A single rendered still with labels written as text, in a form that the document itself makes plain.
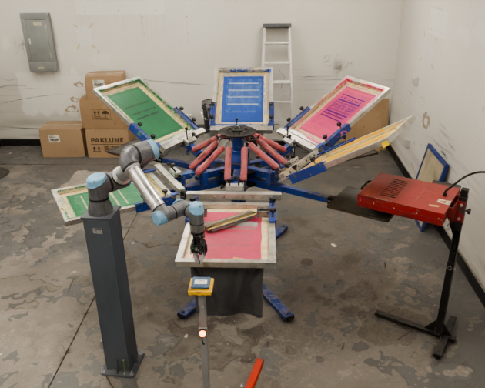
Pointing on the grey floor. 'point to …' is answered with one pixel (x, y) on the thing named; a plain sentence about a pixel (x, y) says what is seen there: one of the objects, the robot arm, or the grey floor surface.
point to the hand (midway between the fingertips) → (199, 261)
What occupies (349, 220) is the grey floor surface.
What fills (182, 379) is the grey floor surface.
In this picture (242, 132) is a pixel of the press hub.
